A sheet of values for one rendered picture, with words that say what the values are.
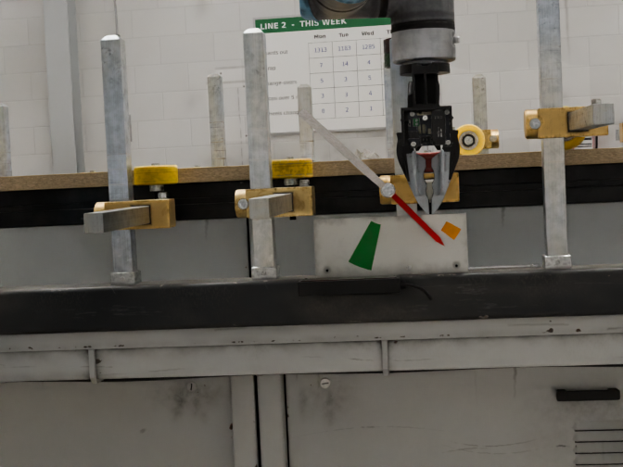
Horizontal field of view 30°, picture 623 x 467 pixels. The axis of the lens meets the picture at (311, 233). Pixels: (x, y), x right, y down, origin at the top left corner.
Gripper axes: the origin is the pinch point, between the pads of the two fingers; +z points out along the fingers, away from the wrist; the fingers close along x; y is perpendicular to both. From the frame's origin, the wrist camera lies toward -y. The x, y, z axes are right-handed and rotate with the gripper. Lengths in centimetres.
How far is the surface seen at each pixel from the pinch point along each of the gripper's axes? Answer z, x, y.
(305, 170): -6.5, -22.2, -39.0
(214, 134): -18, -57, -138
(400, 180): -3.9, -4.9, -29.1
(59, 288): 13, -65, -28
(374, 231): 4.6, -9.8, -29.2
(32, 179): -7, -75, -45
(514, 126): -43, 62, -740
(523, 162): -6.2, 16.9, -45.9
